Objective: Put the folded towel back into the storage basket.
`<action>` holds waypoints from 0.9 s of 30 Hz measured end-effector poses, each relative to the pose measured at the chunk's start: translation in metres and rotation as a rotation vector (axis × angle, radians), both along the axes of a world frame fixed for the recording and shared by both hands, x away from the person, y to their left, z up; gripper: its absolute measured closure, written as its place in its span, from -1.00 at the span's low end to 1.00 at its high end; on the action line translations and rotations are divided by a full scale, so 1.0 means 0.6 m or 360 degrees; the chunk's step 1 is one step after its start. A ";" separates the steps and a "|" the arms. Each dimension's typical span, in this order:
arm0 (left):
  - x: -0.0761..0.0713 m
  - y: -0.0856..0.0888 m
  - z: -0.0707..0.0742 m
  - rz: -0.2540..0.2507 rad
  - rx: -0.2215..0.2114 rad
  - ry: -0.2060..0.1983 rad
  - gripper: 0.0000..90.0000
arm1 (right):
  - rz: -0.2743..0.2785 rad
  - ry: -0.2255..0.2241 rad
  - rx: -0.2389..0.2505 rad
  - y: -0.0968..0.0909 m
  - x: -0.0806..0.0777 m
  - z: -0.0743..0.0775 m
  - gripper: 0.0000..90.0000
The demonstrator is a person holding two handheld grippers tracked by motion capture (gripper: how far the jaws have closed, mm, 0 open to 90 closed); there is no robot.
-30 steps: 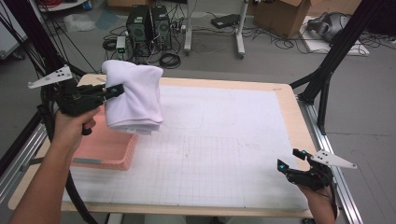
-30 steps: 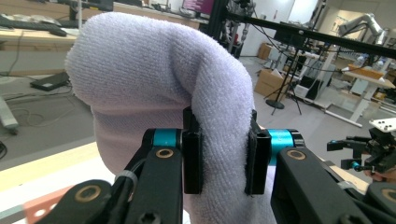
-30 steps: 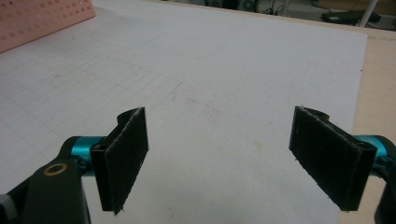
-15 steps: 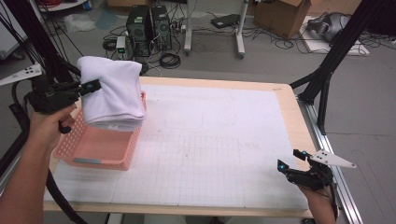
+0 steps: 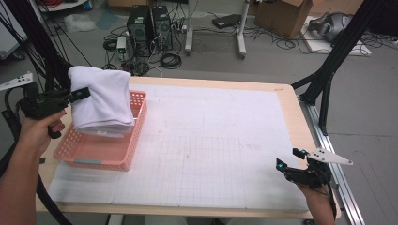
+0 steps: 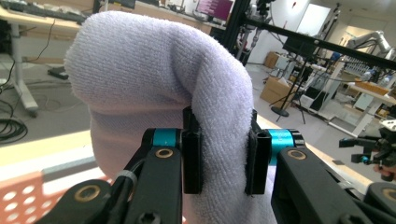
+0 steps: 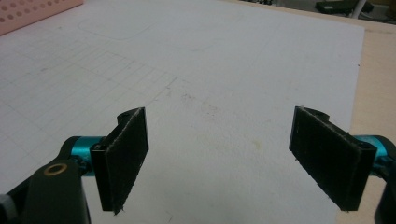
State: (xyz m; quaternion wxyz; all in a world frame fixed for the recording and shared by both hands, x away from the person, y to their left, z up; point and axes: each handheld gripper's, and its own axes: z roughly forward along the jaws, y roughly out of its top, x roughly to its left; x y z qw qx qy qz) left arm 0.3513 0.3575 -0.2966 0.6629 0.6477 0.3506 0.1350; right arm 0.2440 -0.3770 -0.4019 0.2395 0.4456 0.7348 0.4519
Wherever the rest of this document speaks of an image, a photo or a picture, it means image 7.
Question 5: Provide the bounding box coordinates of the pink plastic basket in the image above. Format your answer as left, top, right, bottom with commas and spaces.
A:
0, 0, 84, 36

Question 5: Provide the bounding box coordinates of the black flat device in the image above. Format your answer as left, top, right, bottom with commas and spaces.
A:
315, 0, 375, 16

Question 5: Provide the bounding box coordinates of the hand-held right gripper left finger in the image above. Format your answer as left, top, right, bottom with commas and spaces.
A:
21, 106, 149, 224

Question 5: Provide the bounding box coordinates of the white metal stand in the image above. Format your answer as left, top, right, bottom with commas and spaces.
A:
351, 0, 369, 20

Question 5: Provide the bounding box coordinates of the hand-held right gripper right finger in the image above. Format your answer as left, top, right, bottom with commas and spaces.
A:
289, 105, 396, 224

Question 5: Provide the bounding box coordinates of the white grid mat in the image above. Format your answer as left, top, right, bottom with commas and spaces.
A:
0, 0, 365, 224

